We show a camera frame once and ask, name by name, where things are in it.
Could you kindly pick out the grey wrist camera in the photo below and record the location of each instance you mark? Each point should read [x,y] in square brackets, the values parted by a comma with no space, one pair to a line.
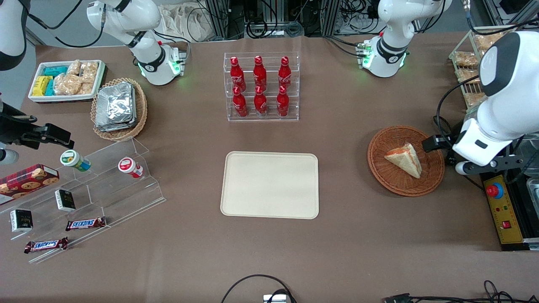
[7,156]
[461,168]

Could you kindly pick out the red lid yogurt cup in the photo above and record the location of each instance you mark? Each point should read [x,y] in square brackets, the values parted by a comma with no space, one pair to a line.
[127,166]

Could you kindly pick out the black appliance base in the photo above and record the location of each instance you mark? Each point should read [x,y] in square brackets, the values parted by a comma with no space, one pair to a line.
[529,227]

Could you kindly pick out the small silver device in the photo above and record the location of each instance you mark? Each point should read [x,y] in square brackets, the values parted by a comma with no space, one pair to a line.
[276,299]

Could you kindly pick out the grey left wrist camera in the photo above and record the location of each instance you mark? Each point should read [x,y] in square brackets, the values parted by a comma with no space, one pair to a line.
[461,168]

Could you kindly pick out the red cookie box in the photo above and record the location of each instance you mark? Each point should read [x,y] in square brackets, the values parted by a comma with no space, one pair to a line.
[25,183]

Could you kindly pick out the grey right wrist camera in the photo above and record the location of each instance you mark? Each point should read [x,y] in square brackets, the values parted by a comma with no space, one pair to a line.
[7,156]

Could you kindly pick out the silver foil pack stack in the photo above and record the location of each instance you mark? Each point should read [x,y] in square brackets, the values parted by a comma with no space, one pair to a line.
[114,107]

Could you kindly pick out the snickers chocolate bar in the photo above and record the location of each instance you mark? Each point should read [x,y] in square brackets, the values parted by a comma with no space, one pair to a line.
[85,224]
[46,245]

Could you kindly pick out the brown round wicker basket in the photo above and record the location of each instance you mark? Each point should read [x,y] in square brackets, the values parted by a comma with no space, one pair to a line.
[389,181]

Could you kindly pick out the light oval wicker basket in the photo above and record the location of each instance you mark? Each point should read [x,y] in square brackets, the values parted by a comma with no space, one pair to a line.
[141,109]

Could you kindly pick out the small black box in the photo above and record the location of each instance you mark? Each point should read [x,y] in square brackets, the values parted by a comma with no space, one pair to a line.
[21,220]
[65,200]

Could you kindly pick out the clear rice cracker bag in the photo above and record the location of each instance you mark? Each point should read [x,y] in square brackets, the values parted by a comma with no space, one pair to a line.
[74,67]
[86,88]
[89,71]
[67,84]

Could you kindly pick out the teal snack pack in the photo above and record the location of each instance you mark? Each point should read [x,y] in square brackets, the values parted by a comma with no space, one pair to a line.
[55,70]
[50,87]

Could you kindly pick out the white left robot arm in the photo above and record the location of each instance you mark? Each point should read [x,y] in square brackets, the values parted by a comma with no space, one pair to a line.
[505,97]

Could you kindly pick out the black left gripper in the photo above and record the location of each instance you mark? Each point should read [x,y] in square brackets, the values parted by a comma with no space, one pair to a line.
[433,143]

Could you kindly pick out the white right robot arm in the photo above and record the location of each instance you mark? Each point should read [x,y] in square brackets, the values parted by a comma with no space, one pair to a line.
[147,46]

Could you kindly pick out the white snack tray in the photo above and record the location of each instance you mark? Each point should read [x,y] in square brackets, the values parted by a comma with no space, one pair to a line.
[63,97]

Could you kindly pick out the white cloth bag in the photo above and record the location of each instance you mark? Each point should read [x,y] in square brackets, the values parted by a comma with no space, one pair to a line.
[185,21]

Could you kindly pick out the red cola bottle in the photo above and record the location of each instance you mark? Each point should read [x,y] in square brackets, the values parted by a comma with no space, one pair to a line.
[283,104]
[260,104]
[285,75]
[237,75]
[260,73]
[240,105]

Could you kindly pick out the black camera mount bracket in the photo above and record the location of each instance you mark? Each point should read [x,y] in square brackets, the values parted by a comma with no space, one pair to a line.
[505,162]

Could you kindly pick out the clear acrylic bottle rack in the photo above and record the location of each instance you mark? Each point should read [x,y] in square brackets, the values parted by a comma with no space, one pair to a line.
[294,113]

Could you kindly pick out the yellow emergency stop box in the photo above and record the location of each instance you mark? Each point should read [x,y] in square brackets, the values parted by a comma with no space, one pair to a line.
[507,214]

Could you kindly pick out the yellow snack pack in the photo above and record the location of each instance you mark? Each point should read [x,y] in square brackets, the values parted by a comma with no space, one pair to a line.
[40,86]

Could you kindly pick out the triangular sandwich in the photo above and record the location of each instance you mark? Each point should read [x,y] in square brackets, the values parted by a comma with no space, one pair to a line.
[405,160]

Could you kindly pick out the clear plastic container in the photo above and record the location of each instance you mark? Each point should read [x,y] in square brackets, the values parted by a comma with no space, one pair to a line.
[534,193]

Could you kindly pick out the clear acrylic stepped display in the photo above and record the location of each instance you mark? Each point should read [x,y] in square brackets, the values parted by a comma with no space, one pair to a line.
[122,198]

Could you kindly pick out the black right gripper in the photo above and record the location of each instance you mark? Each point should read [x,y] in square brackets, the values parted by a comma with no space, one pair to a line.
[12,131]

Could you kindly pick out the green lid yogurt cup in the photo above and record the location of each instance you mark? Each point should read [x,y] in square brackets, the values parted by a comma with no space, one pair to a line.
[72,159]

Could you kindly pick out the beige rectangular tray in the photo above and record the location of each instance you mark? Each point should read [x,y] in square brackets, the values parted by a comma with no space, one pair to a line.
[269,185]

